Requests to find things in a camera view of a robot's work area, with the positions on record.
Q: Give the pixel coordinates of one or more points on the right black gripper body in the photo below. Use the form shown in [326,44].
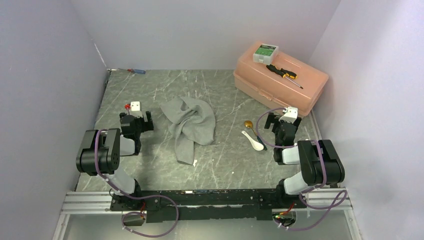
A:
[275,129]

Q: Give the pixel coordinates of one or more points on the white ceramic spoon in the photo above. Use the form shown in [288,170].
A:
[255,144]

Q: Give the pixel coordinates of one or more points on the black yellow screwdriver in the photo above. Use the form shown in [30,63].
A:
[283,73]

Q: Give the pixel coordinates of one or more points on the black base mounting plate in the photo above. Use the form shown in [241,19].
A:
[185,205]

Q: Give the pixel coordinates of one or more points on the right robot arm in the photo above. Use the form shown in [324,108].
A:
[318,160]

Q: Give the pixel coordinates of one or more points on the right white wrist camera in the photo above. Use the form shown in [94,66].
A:
[290,114]

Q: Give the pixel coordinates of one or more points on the grey cloth napkin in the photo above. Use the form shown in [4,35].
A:
[192,121]

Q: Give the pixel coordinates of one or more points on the small green white box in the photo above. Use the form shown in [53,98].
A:
[265,54]

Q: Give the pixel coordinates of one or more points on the red blue screwdriver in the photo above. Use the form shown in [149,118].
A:
[136,71]

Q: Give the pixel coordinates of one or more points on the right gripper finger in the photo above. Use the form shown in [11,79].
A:
[297,122]
[269,120]

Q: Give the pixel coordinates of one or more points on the pink plastic toolbox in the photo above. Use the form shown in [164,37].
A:
[273,91]

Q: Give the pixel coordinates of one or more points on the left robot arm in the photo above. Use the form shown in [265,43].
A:
[101,149]

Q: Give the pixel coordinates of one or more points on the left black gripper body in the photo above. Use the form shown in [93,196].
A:
[141,125]

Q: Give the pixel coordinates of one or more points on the gold spoon teal handle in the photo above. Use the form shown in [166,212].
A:
[250,125]

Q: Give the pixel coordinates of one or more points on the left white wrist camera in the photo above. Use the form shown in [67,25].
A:
[136,109]

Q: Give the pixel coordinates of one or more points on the aluminium rail frame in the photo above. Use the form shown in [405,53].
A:
[99,203]

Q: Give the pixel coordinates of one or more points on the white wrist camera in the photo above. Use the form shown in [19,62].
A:
[290,114]
[136,109]

